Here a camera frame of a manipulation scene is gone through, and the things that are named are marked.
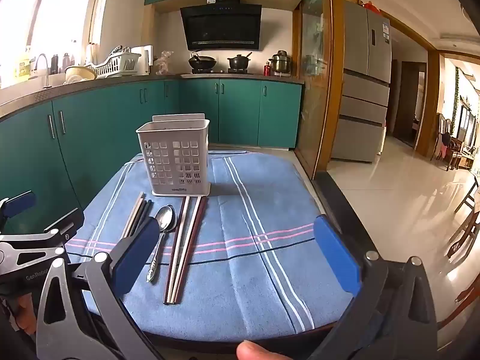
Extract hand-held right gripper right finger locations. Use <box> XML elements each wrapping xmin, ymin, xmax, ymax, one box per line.
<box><xmin>307</xmin><ymin>214</ymin><xmax>439</xmax><ymax>360</ymax></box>

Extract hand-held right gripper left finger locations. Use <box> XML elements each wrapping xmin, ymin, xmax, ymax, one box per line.
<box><xmin>35</xmin><ymin>215</ymin><xmax>166</xmax><ymax>360</ymax></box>

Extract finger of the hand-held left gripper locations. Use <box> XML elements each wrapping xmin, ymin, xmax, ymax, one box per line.
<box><xmin>0</xmin><ymin>190</ymin><xmax>37</xmax><ymax>233</ymax></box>
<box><xmin>0</xmin><ymin>208</ymin><xmax>85</xmax><ymax>271</ymax></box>

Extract dark chopsticks bundle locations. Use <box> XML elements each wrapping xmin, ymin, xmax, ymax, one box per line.
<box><xmin>120</xmin><ymin>191</ymin><xmax>145</xmax><ymax>239</ymax></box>

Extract dark brown chopstick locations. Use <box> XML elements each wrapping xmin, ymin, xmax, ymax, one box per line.
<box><xmin>163</xmin><ymin>197</ymin><xmax>187</xmax><ymax>304</ymax></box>

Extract dark red chopstick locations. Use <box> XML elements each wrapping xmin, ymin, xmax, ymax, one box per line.
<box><xmin>176</xmin><ymin>197</ymin><xmax>209</xmax><ymax>304</ymax></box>

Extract white plastic utensil holder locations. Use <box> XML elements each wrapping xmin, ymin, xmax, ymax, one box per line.
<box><xmin>136</xmin><ymin>113</ymin><xmax>211</xmax><ymax>198</ymax></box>

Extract person's left hand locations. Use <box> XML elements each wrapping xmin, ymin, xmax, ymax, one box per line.
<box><xmin>15</xmin><ymin>295</ymin><xmax>39</xmax><ymax>336</ymax></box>

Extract person's right hand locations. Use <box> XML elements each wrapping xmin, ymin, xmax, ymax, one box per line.
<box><xmin>236</xmin><ymin>340</ymin><xmax>281</xmax><ymax>360</ymax></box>

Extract blue striped cloth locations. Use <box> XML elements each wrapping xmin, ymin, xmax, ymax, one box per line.
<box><xmin>69</xmin><ymin>150</ymin><xmax>356</xmax><ymax>343</ymax></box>

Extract wooden chair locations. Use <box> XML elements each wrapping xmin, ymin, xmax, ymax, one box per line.
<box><xmin>445</xmin><ymin>175</ymin><xmax>480</xmax><ymax>260</ymax></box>
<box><xmin>430</xmin><ymin>113</ymin><xmax>466</xmax><ymax>172</ymax></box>

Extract metal faucet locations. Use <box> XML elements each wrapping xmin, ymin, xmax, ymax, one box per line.
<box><xmin>32</xmin><ymin>53</ymin><xmax>53</xmax><ymax>90</ymax></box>

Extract yellow bottle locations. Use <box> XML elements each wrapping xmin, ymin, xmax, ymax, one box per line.
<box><xmin>14</xmin><ymin>44</ymin><xmax>33</xmax><ymax>82</ymax></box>

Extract woven basket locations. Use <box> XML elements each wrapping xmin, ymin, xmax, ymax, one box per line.
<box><xmin>64</xmin><ymin>65</ymin><xmax>98</xmax><ymax>84</ymax></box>

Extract grey kitchen countertop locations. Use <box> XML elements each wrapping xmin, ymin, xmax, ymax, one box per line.
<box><xmin>0</xmin><ymin>73</ymin><xmax>305</xmax><ymax>119</ymax></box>

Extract white dish rack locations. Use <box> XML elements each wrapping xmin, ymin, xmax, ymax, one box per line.
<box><xmin>88</xmin><ymin>46</ymin><xmax>142</xmax><ymax>79</ymax></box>

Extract silver refrigerator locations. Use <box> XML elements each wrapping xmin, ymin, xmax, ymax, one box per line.
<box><xmin>331</xmin><ymin>0</ymin><xmax>393</xmax><ymax>164</ymax></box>

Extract green lower cabinets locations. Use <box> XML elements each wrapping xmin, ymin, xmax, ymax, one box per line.
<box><xmin>0</xmin><ymin>79</ymin><xmax>303</xmax><ymax>235</ymax></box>

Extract wooden framed glass door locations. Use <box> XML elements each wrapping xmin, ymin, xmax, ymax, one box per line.
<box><xmin>292</xmin><ymin>0</ymin><xmax>346</xmax><ymax>181</ymax></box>

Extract white kitchen appliance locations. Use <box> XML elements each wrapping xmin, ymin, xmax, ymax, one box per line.
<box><xmin>131</xmin><ymin>44</ymin><xmax>154</xmax><ymax>76</ymax></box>

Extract window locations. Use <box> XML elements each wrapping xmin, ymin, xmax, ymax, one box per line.
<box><xmin>0</xmin><ymin>0</ymin><xmax>110</xmax><ymax>89</ymax></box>

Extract clear plastic bag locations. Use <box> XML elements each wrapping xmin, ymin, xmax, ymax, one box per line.
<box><xmin>154</xmin><ymin>50</ymin><xmax>174</xmax><ymax>76</ymax></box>

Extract steel stock pot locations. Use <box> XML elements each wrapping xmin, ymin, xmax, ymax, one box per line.
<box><xmin>268</xmin><ymin>50</ymin><xmax>293</xmax><ymax>74</ymax></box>

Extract gas stove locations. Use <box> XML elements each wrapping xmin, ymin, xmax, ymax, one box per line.
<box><xmin>182</xmin><ymin>67</ymin><xmax>260</xmax><ymax>76</ymax></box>

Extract black wok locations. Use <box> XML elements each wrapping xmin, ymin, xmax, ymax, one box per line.
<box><xmin>188</xmin><ymin>52</ymin><xmax>218</xmax><ymax>71</ymax></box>

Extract black cooking pot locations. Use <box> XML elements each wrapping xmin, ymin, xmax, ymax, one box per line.
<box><xmin>227</xmin><ymin>52</ymin><xmax>253</xmax><ymax>71</ymax></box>

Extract black range hood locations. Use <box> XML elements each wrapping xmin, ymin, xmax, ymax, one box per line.
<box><xmin>179</xmin><ymin>0</ymin><xmax>263</xmax><ymax>52</ymax></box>

